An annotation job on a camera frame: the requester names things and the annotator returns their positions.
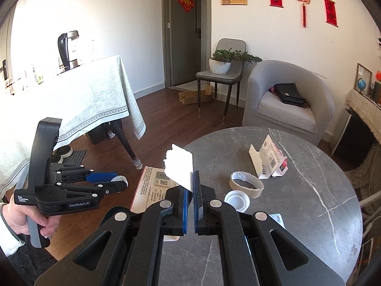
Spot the white tape roll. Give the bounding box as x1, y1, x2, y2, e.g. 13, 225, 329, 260
111, 176, 129, 189

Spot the grey striped floor mat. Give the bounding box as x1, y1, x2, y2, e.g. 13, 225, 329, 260
61, 150, 87, 167

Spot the black and silver appliance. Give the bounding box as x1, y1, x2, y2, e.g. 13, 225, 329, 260
57, 31, 81, 73

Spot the grey armchair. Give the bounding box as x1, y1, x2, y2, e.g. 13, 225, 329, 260
242, 60, 335, 146

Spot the desk with lace cloth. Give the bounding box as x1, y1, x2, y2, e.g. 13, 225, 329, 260
345, 89, 381, 143

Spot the black handbag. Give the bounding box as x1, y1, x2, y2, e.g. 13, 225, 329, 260
273, 82, 309, 108

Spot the white cardboard piece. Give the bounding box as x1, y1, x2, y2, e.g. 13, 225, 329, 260
249, 144, 264, 177

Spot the table with pale tablecloth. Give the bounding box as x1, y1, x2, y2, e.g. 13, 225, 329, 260
0, 54, 147, 203

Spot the grey door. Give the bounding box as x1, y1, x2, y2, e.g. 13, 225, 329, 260
161, 0, 212, 88

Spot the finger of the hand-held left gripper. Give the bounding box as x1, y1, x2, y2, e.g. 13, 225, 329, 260
50, 163, 120, 185
45, 180, 129, 199

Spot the brown tape roll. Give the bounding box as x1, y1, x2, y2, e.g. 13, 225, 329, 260
229, 171, 264, 199

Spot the person's left hand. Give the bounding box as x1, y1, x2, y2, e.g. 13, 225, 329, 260
6, 197, 61, 240

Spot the dark box under table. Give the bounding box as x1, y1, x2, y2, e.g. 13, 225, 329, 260
88, 125, 109, 145

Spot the white paper piece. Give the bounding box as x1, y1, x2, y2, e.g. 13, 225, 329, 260
163, 143, 194, 191

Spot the round grey marble table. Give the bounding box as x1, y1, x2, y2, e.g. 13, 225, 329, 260
162, 127, 364, 286

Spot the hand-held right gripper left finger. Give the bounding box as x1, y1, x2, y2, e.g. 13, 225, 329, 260
34, 185, 190, 286

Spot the potted plant in white pot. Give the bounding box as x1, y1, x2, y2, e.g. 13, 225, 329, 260
208, 48, 263, 75

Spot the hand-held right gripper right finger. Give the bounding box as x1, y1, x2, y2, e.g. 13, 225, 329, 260
193, 170, 347, 286

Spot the person's dark grey clothing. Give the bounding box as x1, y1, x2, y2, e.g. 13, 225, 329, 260
0, 244, 58, 286

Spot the brown cardboard box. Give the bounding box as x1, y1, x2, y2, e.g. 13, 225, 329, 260
179, 83, 213, 105

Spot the wooden picture frame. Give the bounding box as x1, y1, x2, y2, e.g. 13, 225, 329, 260
353, 63, 373, 96

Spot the white box with label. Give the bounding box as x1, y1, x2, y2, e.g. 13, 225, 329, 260
269, 213, 286, 230

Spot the white jar lid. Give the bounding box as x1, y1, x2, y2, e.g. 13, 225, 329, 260
224, 190, 251, 213

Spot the black table leg with sock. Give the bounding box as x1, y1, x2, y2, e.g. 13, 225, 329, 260
111, 122, 143, 170

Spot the printed white carton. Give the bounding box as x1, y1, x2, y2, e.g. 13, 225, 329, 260
258, 134, 289, 179

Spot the grey dining chair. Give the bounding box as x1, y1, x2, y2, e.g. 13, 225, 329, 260
196, 38, 246, 123

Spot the printed paper leaflet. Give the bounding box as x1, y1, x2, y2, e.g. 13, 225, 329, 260
131, 166, 183, 242

